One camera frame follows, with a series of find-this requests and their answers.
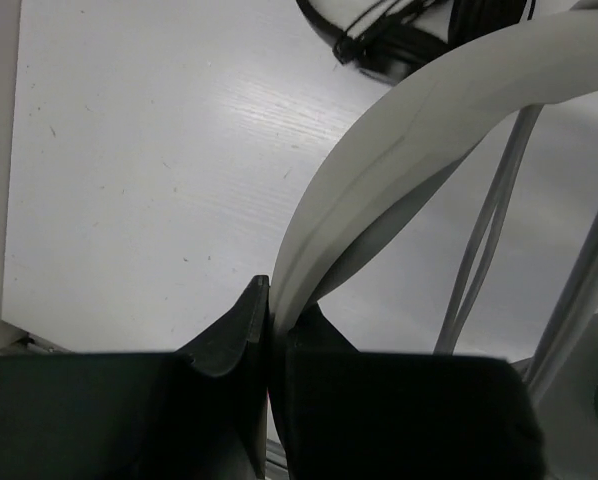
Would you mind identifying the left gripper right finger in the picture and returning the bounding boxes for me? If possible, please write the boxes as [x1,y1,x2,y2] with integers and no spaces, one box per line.
[271,307,547,479]

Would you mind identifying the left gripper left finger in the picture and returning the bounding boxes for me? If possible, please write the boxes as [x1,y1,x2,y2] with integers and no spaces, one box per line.
[0,276,269,479]

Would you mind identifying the white grey headphones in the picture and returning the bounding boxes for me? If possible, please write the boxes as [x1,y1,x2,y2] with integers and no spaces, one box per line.
[269,1,598,479]

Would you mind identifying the grey headphone cable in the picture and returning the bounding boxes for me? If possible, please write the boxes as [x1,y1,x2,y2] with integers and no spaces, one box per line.
[431,104,598,396]

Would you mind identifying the black headphones left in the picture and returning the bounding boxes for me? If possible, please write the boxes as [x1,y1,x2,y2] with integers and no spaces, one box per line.
[297,1,536,85]

